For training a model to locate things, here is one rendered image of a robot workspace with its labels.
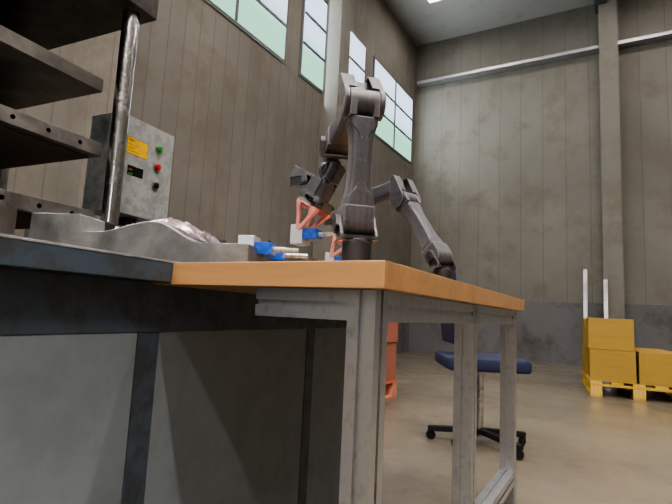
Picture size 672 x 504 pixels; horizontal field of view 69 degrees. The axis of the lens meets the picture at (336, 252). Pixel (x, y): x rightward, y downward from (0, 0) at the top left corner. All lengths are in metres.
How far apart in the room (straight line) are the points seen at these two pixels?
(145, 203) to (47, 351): 1.41
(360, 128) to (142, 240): 0.52
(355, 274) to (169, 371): 0.46
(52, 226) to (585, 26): 10.65
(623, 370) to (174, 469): 5.17
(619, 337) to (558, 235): 4.37
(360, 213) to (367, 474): 0.53
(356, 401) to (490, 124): 10.12
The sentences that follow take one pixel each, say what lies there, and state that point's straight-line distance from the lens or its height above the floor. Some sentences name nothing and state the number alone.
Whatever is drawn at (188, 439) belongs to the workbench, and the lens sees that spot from 1.08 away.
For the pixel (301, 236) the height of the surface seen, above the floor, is 0.92.
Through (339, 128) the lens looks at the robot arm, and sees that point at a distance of 1.25.
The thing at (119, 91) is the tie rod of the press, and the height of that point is 1.48.
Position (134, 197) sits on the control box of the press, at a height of 1.15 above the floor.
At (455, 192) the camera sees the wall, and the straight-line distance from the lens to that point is 10.44.
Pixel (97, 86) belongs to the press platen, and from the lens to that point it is 2.08.
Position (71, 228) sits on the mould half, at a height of 0.88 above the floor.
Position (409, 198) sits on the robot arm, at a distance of 1.71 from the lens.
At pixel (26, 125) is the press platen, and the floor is 1.25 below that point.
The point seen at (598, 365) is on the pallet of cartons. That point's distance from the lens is 5.82.
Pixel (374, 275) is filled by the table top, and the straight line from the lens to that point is 0.67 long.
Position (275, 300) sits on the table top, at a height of 0.74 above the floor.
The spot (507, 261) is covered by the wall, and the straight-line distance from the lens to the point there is 9.95.
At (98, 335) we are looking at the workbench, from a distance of 0.88.
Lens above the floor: 0.72
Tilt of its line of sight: 7 degrees up
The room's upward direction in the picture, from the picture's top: 3 degrees clockwise
